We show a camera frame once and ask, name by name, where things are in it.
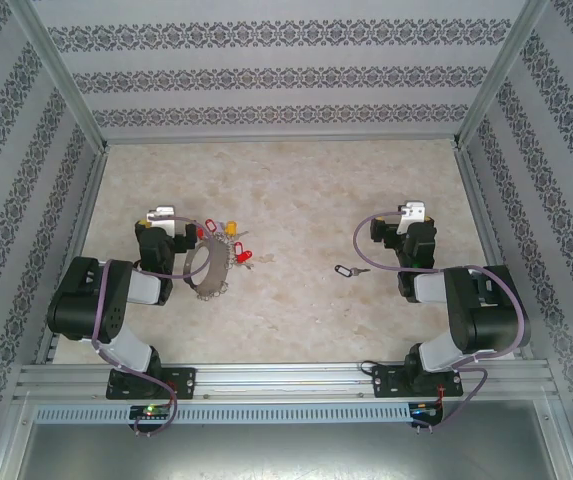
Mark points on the left circuit board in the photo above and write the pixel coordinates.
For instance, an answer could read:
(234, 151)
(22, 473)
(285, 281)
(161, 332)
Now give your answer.
(151, 411)

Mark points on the red key tag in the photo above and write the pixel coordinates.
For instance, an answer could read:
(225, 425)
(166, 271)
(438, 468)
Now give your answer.
(209, 224)
(243, 257)
(238, 247)

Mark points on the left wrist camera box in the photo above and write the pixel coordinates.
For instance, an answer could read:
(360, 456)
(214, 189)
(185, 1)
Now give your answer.
(163, 212)

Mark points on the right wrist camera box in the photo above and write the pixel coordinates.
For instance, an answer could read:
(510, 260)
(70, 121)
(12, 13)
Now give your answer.
(412, 212)

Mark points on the key with black tag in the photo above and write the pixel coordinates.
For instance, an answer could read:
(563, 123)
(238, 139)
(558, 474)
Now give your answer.
(341, 270)

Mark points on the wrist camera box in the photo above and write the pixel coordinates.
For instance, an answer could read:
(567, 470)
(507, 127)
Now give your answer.
(163, 212)
(412, 212)

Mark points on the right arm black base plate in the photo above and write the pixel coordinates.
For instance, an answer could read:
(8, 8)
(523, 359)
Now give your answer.
(386, 382)

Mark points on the grey metal sheet panel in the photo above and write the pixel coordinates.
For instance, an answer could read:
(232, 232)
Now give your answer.
(286, 455)

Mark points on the right circuit board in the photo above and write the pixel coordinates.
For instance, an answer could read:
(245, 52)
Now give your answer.
(426, 411)

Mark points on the aluminium corner post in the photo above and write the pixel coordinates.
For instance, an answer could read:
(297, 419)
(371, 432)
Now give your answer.
(59, 70)
(500, 70)

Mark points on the aluminium side rail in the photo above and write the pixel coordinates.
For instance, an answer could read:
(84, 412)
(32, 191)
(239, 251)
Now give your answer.
(477, 200)
(87, 200)

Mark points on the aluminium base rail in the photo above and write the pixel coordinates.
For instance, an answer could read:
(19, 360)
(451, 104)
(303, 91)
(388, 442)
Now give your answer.
(286, 382)

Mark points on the circuit board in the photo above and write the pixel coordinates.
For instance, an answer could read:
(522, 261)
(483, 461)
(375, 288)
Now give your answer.
(151, 411)
(426, 411)

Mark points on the yellow key tag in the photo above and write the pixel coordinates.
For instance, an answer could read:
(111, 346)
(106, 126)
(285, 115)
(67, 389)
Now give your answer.
(230, 228)

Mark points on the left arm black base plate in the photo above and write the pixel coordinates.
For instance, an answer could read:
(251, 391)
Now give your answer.
(186, 382)

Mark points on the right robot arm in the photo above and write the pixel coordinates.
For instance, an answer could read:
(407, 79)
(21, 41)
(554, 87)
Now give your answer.
(491, 320)

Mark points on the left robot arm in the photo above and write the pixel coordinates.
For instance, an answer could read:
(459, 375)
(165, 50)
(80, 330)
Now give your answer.
(86, 300)

